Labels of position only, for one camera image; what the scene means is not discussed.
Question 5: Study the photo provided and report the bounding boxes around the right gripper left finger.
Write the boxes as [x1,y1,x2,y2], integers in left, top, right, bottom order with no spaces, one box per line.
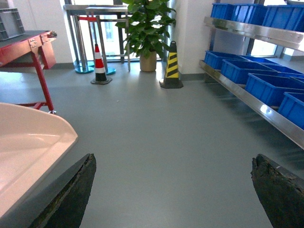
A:
[0,154,96,228]

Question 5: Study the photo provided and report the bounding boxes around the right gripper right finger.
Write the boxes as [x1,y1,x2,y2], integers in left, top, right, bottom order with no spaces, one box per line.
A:
[251,154,304,228]

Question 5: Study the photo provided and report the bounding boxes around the beige plastic dustpan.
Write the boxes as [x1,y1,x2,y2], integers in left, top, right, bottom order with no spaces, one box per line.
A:
[0,103,78,217]

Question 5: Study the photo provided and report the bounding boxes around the stainless steel roller shelf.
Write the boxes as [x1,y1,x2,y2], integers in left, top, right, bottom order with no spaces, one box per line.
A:
[199,0,304,151]

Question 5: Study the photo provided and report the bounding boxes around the red white traffic cone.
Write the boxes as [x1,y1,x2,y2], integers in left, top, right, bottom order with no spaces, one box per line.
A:
[91,44,112,85]

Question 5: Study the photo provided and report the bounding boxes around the yellow black traffic cone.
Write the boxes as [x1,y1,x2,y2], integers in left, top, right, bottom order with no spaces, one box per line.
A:
[159,41,183,89]

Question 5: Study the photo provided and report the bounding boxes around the potted green plant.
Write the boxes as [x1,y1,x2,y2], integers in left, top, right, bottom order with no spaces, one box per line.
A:
[116,0,176,72]

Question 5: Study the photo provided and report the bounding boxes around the red frame work table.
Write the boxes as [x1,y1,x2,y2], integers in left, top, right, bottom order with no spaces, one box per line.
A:
[0,30,57,114]

